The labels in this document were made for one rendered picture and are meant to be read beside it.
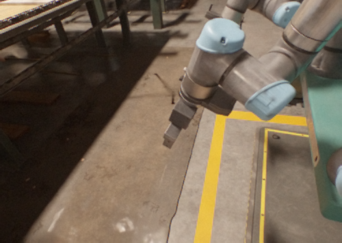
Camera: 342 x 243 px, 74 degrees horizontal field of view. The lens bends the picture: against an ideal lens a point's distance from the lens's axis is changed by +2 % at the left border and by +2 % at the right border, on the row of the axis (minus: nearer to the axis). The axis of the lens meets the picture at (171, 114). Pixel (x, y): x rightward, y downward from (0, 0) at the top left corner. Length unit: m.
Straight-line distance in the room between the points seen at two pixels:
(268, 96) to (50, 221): 1.32
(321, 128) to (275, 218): 0.41
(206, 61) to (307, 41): 0.17
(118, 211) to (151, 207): 0.18
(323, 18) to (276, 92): 0.14
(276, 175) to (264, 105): 0.73
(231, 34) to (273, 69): 0.09
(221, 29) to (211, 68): 0.07
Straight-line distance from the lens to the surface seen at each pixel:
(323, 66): 0.96
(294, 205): 1.04
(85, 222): 1.40
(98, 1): 4.13
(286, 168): 1.13
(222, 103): 0.50
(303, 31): 0.47
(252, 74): 0.40
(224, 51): 0.40
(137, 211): 1.34
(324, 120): 0.76
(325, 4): 0.45
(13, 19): 1.71
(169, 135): 0.51
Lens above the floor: 1.16
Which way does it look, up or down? 38 degrees down
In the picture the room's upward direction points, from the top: 6 degrees counter-clockwise
